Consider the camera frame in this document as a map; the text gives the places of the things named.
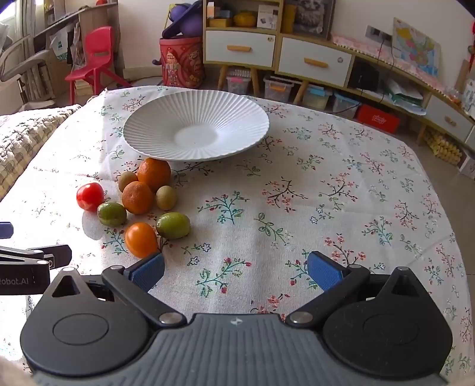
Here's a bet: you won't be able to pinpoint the yellow toy blocks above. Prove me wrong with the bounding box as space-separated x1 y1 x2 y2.
423 128 463 164

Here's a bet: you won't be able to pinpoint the floral tablecloth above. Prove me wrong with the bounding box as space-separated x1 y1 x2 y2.
0 85 475 386

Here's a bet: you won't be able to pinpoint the white ribbed plate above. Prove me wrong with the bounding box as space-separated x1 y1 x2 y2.
123 90 270 162

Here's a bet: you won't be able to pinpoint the smooth orange tomato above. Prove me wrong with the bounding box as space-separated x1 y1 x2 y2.
125 222 159 259

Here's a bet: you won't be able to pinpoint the wooden shelf cabinet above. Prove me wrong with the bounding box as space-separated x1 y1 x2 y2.
202 0 357 108

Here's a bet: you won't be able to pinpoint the wall socket strip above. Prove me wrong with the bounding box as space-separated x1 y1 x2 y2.
365 25 393 43

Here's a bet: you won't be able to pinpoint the grey office chair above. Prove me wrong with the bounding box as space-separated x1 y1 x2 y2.
0 35 50 105

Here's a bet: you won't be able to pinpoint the brown kiwi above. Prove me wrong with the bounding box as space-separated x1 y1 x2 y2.
118 171 139 193
155 185 177 211

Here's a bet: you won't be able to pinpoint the beige checked cushion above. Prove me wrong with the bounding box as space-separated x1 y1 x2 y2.
0 104 82 201

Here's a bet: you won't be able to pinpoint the green jujube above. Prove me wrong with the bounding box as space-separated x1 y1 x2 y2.
97 202 127 228
156 212 191 240

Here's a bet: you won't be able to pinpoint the red plastic chair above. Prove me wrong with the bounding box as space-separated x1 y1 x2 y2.
65 26 131 98

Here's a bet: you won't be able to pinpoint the stack of papers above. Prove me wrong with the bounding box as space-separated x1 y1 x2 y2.
382 80 427 114

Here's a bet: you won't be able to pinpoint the red flat box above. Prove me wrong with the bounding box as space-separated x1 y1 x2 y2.
356 105 401 134

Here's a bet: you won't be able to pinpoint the wooden bookshelf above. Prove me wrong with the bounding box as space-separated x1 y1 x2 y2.
33 0 121 90

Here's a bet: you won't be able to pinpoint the black box device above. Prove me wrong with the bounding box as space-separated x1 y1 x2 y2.
349 59 380 90

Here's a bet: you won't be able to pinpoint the colourful map board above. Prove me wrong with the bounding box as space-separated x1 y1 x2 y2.
392 18 441 77

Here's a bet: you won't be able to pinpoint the red tomato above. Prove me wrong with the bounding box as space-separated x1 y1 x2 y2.
76 183 105 212

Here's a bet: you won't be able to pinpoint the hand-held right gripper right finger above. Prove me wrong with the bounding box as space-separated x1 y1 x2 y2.
285 250 428 328

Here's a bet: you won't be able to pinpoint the pink lace cloth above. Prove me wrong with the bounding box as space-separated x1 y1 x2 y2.
331 33 446 93

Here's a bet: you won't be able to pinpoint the small orange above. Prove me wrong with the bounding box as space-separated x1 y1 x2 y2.
122 181 154 215

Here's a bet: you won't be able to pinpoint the red printed storage bin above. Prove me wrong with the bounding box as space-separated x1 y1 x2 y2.
159 36 205 90

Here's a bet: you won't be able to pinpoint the framed cat picture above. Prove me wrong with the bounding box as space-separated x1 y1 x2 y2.
295 0 335 38

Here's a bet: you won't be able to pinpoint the large orange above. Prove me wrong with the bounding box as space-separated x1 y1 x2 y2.
137 158 172 193

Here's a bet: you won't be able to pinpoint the yellow pumpkin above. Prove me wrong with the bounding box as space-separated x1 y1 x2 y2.
233 11 257 27

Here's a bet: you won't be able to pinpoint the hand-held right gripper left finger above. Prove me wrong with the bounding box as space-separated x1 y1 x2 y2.
46 250 188 330

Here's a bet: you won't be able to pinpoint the low wooden cabinet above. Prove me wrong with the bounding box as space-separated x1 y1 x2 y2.
330 35 475 149

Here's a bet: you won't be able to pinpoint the purple plush toy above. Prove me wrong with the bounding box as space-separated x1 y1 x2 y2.
161 2 205 39

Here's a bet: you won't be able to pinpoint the white drawer with orange handle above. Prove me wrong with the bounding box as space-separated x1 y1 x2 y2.
205 30 276 67
278 37 352 78

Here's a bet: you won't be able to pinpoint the white low cabinet drawer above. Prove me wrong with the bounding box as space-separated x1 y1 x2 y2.
425 96 475 141

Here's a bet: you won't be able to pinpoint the clear storage box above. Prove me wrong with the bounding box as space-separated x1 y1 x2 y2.
302 85 333 110
263 76 294 102
226 72 251 95
332 94 360 119

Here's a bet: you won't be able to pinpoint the white carton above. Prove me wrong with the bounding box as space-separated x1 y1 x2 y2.
257 4 279 29

